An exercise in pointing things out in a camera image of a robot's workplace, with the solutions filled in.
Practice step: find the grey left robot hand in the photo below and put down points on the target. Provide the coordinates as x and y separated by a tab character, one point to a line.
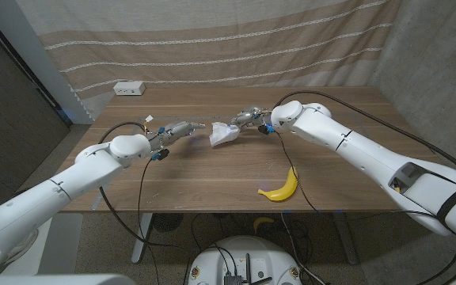
176	131

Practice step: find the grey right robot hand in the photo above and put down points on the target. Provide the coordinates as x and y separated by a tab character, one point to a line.
251	116

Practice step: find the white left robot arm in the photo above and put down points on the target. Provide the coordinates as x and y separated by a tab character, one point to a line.
54	194

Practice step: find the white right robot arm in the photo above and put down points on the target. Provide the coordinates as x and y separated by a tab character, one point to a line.
350	146

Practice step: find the yellow toy banana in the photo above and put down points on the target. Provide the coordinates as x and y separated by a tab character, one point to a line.
283	192
261	221

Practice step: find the white power strip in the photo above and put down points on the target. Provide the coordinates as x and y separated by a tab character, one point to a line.
129	88

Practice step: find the beige striped curtain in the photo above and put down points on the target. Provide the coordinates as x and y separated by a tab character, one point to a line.
212	47

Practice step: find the black round floor object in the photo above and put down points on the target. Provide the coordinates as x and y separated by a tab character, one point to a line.
168	221

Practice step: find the metal table leg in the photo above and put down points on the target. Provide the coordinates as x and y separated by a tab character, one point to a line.
141	237
346	241

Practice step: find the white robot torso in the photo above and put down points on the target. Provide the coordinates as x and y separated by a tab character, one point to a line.
212	265

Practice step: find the dark perforated panel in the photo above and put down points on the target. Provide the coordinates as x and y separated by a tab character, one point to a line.
10	130

